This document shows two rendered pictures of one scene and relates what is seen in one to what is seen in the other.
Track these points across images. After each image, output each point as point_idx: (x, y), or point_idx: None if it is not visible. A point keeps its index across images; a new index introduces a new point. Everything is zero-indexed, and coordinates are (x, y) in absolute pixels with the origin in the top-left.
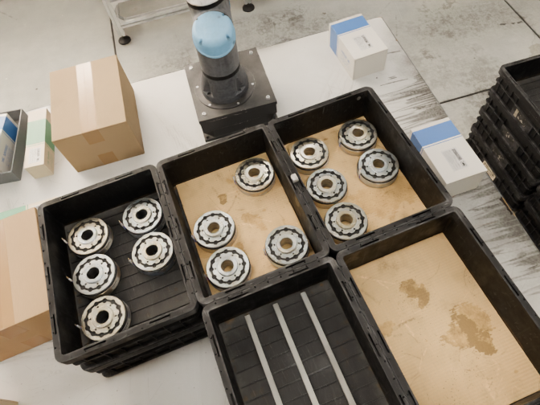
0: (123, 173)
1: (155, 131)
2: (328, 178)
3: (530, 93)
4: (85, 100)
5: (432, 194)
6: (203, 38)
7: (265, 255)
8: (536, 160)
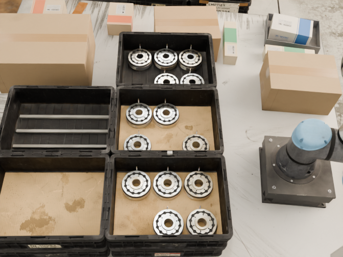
0: (249, 96)
1: (280, 120)
2: (171, 185)
3: None
4: (299, 70)
5: None
6: (303, 123)
7: None
8: None
